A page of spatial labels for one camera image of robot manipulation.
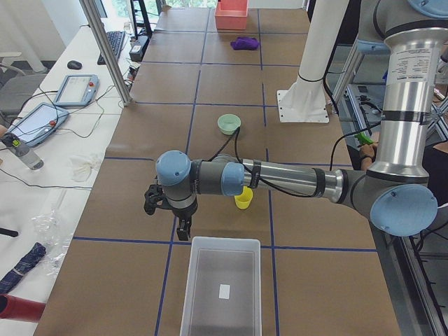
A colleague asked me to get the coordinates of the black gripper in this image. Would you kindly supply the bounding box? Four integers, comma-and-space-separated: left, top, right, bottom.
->
172, 204, 196, 241

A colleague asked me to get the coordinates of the pale green ceramic bowl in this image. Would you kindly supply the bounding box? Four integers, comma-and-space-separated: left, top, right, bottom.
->
217, 113, 241, 135

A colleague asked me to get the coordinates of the clear white plastic box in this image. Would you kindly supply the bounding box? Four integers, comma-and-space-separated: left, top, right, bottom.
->
180, 237, 262, 335

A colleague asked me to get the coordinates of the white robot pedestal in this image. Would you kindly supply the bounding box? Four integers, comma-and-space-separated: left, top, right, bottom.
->
277, 0, 349, 123

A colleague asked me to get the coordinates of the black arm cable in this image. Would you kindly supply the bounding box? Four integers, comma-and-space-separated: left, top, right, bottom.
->
208, 126, 379, 197

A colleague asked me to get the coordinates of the black keyboard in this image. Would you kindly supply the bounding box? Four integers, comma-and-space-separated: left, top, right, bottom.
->
106, 31, 126, 60

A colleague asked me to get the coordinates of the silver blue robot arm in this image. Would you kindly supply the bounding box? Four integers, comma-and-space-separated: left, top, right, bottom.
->
144, 1, 447, 241

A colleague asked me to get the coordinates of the teach pendant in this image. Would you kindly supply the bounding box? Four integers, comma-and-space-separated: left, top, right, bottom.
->
54, 74, 99, 109
8, 103, 69, 147

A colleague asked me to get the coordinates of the aluminium frame post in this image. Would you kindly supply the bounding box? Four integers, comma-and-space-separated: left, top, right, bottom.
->
79, 0, 132, 106

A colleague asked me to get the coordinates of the far teach pendant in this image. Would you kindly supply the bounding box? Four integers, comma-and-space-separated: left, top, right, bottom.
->
54, 74, 99, 109

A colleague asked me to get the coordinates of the pink plastic bin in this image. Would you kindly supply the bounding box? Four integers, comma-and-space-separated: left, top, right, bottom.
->
214, 0, 248, 30

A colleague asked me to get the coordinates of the red cylinder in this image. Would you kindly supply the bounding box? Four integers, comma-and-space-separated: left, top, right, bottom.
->
1, 294, 46, 323

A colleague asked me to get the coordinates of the folded dark blue umbrella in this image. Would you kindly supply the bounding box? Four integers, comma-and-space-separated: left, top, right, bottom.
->
1, 242, 46, 294

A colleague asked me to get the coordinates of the grey office chair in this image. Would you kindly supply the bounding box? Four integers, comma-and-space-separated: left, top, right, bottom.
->
1, 52, 46, 127

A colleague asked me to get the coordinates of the purple cloth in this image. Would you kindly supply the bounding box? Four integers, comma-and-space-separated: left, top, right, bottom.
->
230, 36, 260, 50

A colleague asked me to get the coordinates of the aluminium side frame rail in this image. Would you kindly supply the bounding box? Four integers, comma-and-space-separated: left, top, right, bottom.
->
372, 223, 447, 335

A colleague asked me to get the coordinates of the crumpled clear plastic wrap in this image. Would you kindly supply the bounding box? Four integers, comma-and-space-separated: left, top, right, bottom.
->
31, 210, 74, 279

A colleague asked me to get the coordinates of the yellow plastic cup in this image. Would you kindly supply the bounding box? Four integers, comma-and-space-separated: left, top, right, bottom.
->
234, 186, 253, 210

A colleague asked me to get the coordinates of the clear water bottle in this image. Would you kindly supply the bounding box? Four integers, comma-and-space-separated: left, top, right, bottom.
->
1, 132, 44, 170

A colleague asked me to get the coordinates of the black power adapter box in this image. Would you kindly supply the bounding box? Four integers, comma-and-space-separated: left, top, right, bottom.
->
129, 36, 150, 62

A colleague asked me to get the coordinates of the person's hand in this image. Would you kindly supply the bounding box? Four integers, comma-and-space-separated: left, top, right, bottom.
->
359, 143, 377, 162

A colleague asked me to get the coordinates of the green handheld tool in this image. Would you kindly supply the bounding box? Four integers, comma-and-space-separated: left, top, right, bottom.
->
355, 132, 374, 146

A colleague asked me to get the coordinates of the crumpled white tissue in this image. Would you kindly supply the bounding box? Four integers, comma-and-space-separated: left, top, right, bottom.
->
69, 154, 103, 182

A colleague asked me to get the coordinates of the black computer mouse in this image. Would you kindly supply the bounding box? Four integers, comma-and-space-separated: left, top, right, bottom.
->
66, 60, 83, 70

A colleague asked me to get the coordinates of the near teach pendant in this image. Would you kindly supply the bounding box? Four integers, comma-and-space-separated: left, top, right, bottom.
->
8, 103, 69, 147

